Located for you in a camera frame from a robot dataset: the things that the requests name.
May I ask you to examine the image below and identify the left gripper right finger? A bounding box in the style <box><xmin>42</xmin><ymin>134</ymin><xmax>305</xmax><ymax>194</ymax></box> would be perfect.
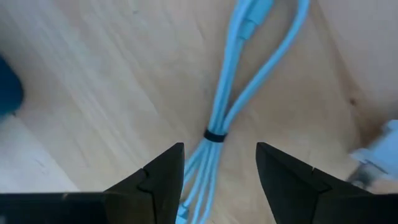
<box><xmin>255</xmin><ymin>142</ymin><xmax>374</xmax><ymax>224</ymax></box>

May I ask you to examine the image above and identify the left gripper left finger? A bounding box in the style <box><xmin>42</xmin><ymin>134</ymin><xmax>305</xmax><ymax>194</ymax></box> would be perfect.
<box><xmin>103</xmin><ymin>142</ymin><xmax>186</xmax><ymax>224</ymax></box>

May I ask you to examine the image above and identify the thin light blue cable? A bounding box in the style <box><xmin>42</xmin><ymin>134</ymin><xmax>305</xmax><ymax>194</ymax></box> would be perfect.
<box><xmin>175</xmin><ymin>0</ymin><xmax>312</xmax><ymax>224</ymax></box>

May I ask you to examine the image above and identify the teal plastic bin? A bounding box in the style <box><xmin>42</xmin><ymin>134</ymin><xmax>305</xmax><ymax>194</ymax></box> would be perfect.
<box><xmin>0</xmin><ymin>54</ymin><xmax>25</xmax><ymax>121</ymax></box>

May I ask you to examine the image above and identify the thin white cable with plug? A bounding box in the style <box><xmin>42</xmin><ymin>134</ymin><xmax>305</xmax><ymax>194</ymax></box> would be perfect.
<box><xmin>346</xmin><ymin>119</ymin><xmax>398</xmax><ymax>190</ymax></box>

